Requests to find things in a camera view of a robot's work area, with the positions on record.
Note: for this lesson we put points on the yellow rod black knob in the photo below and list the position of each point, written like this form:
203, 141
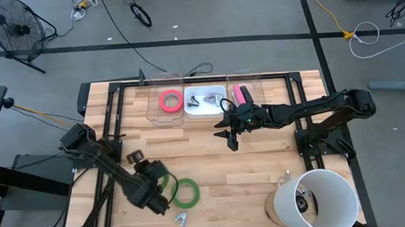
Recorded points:
34, 111

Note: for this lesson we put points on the pink stapler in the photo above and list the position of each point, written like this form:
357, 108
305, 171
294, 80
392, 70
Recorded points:
237, 93

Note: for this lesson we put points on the black metal table frame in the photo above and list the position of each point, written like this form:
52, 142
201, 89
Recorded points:
203, 79

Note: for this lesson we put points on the clear plastic bin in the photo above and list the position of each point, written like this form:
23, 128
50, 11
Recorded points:
254, 81
153, 95

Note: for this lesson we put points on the grey staple remover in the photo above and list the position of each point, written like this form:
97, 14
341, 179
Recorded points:
209, 99

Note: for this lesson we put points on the large green tape roll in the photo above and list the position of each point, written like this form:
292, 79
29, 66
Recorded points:
186, 205

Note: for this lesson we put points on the white plastic bin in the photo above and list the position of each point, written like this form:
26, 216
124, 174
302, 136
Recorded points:
206, 111

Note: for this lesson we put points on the small green tape roll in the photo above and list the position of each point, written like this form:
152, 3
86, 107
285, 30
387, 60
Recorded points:
167, 182

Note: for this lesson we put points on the red tape roll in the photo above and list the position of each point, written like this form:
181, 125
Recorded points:
172, 110

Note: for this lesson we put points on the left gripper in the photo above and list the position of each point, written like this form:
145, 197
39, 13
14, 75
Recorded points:
153, 171

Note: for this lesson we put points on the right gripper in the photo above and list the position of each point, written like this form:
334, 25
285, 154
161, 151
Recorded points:
247, 119

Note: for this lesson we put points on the black floor fan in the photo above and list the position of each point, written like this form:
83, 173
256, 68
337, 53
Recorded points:
18, 30

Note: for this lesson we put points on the silver staple remover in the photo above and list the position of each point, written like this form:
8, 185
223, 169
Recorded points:
181, 216
218, 98

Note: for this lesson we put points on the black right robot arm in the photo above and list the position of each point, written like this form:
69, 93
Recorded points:
313, 107

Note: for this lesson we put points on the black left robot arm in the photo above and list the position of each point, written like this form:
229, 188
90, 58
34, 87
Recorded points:
121, 176

